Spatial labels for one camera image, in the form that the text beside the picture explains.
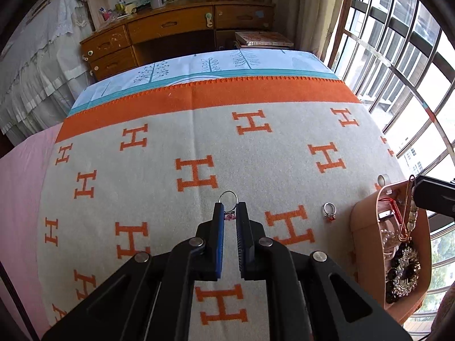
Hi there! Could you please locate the round pearl brooch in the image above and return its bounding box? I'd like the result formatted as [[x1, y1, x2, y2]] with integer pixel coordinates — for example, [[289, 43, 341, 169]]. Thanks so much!
[[377, 174, 390, 188]]

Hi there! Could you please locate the metal window security grille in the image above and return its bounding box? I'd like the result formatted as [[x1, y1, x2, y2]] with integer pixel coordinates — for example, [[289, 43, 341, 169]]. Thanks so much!
[[326, 0, 455, 334]]

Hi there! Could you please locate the pink stone ring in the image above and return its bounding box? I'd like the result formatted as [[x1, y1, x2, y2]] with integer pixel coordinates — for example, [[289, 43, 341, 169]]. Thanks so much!
[[217, 189, 239, 221]]

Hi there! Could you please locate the white mug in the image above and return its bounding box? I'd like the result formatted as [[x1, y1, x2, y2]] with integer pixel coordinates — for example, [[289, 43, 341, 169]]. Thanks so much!
[[150, 0, 167, 9]]

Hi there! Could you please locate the rhinestone pearl tiara comb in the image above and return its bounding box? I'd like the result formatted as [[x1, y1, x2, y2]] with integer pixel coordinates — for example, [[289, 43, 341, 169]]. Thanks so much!
[[385, 241, 421, 304]]

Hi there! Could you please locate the red stone silver ring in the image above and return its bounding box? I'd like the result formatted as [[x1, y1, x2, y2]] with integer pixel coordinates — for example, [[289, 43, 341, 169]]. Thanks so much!
[[321, 201, 338, 224]]

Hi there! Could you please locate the light blue patterned sheet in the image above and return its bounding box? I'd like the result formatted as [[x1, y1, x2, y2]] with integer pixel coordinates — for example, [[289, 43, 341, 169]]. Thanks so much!
[[69, 49, 338, 115]]

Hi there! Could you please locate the stack of books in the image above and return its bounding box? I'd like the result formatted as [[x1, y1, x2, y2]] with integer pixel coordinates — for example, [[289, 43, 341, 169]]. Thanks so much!
[[235, 31, 294, 49]]

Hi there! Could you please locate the wooden desk with drawers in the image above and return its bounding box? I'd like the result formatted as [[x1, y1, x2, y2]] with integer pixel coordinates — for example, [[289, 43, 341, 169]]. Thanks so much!
[[80, 0, 274, 81]]

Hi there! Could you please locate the pink jewelry box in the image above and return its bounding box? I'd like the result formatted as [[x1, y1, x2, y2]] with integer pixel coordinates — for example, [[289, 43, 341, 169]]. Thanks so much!
[[350, 181, 432, 324]]

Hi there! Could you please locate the beige curtain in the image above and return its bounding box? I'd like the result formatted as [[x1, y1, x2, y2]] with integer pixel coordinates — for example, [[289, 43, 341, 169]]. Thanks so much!
[[266, 0, 343, 60]]

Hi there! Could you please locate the rose gold long hair clip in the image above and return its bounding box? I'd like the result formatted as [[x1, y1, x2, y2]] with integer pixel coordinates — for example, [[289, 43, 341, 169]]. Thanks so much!
[[398, 175, 418, 242]]

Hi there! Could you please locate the orange grey H-pattern blanket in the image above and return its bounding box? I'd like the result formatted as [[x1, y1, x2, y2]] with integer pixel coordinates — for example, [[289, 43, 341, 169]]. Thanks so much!
[[37, 77, 404, 340]]

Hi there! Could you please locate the pink bed sheet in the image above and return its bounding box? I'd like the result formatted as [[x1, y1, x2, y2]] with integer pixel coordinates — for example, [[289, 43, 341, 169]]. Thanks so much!
[[1, 124, 61, 337]]

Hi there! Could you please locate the white lace cloth cover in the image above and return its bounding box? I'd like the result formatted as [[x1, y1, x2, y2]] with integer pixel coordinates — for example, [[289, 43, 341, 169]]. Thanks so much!
[[1, 0, 94, 145]]

